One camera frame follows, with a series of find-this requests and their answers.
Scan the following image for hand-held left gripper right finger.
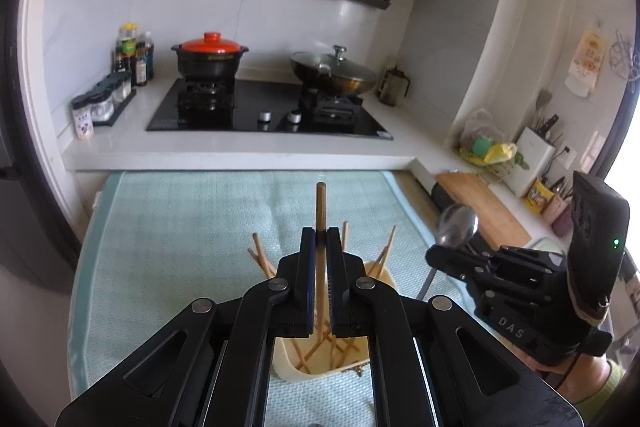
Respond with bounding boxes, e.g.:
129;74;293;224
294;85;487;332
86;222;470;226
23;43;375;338
325;227;586;427

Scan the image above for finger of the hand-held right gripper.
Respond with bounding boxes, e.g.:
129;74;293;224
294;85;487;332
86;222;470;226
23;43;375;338
425;245;494;288
465;246;504;261

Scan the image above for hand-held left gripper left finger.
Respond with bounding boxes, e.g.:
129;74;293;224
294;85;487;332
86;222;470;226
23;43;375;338
55;227;318;427

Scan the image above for metal spoon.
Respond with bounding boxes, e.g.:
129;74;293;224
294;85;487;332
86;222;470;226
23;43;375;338
417;204;479;301

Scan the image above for cream ribbed utensil holder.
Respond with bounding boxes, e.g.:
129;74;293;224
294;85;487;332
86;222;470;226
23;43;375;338
272;259;401;381

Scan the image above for person's right forearm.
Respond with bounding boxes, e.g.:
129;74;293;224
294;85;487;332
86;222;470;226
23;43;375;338
560;354;629;408

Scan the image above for person's right hand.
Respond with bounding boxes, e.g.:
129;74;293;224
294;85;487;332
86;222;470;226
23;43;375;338
520;347;569;378

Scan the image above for wooden cutting board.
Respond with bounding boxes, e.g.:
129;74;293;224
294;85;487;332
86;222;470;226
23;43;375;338
434;172;532;248

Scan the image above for black rounded bar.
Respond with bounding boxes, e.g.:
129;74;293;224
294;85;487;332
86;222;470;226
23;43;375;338
430;182;451;213

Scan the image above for yellow cup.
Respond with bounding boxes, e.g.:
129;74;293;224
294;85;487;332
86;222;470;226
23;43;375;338
525;179;554;213

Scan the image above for pink cup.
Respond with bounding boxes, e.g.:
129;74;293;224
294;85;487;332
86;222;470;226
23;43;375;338
542;197;569;226

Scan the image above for white knife block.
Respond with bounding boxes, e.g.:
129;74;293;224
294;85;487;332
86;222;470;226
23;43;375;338
505;127;557;198

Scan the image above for clear plastic bag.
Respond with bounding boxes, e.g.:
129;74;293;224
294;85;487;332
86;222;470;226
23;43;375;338
459;108;501;148

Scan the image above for teal woven cloth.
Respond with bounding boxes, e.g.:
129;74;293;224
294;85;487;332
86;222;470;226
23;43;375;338
67;170;441;427

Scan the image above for grey spatula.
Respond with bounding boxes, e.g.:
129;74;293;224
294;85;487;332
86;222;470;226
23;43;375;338
535;89;554;118

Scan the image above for black gas stove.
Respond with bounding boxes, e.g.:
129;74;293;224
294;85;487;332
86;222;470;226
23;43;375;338
146;78;394;142

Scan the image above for glass pitcher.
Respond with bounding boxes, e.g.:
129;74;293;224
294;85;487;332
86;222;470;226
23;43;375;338
377;66;411;107

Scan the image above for dark wok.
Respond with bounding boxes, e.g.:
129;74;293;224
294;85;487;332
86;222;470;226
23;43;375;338
290;52;379;97

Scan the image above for hanging printed packet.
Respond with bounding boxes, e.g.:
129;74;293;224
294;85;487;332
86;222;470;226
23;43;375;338
565;24;607;97

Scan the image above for glass wok lid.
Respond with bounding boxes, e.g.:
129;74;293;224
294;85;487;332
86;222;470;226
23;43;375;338
291;45;374;80

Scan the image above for black clay pot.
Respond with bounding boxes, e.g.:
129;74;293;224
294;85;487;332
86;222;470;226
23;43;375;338
171;44;242;80

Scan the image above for row of spice jars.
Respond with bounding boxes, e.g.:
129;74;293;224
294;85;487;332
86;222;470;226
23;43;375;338
92;87;138;128

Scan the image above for orange pot lid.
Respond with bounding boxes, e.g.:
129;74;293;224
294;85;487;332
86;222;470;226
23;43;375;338
180;32;237;56

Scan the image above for brown labelled bottle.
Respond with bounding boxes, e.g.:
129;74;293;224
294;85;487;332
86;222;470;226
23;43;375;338
132;42;150;87

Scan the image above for white labelled spice jar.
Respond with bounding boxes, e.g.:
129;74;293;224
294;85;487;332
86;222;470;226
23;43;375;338
71;99;96;140

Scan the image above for slim dark bottle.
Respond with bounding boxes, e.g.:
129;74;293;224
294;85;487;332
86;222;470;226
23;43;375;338
144;32;156;80

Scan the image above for yellow cap bottle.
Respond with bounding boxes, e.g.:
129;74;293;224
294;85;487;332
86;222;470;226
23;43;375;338
119;23;139;58

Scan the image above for black cable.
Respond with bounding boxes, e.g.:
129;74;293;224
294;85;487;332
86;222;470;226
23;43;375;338
560;349;584;391

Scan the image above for black handled knives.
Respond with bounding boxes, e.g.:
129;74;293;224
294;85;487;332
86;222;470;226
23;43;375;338
532;113;561;143

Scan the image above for wire trivet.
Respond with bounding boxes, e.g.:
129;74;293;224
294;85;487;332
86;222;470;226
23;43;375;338
607;29;640;83

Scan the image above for dark door frame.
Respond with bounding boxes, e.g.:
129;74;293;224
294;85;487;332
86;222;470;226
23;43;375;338
0;0;84;271

